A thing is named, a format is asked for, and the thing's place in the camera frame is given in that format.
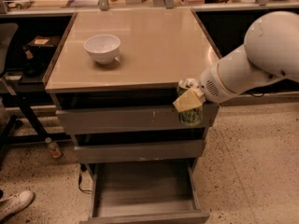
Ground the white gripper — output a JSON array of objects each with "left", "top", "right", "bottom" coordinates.
[{"left": 173, "top": 59, "right": 233, "bottom": 113}]

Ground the green soda can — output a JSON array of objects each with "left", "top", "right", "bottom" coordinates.
[{"left": 177, "top": 78, "right": 203, "bottom": 126}]

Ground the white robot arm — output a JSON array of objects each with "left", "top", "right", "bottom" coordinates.
[{"left": 174, "top": 11, "right": 299, "bottom": 112}]

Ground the middle grey drawer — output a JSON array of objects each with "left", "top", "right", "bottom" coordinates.
[{"left": 75, "top": 139, "right": 206, "bottom": 163}]

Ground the grey drawer cabinet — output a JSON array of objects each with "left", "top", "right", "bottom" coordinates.
[{"left": 42, "top": 7, "right": 234, "bottom": 224}]

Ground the top grey drawer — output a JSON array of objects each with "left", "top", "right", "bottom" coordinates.
[{"left": 55, "top": 102, "right": 221, "bottom": 135}]

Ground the open bottom grey drawer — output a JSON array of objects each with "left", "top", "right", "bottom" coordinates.
[{"left": 79, "top": 160, "right": 209, "bottom": 224}]

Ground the white ceramic bowl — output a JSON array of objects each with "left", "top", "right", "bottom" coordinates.
[{"left": 84, "top": 35, "right": 121, "bottom": 64}]

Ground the plastic bottle on floor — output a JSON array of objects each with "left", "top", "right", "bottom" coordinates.
[{"left": 45, "top": 137, "right": 63, "bottom": 159}]

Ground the black box with label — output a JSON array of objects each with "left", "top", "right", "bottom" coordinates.
[{"left": 27, "top": 35, "right": 61, "bottom": 49}]

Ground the white sneaker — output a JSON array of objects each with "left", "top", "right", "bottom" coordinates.
[{"left": 0, "top": 190, "right": 35, "bottom": 221}]

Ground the black cable on floor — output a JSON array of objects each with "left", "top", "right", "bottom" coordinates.
[{"left": 78, "top": 162, "right": 93, "bottom": 194}]

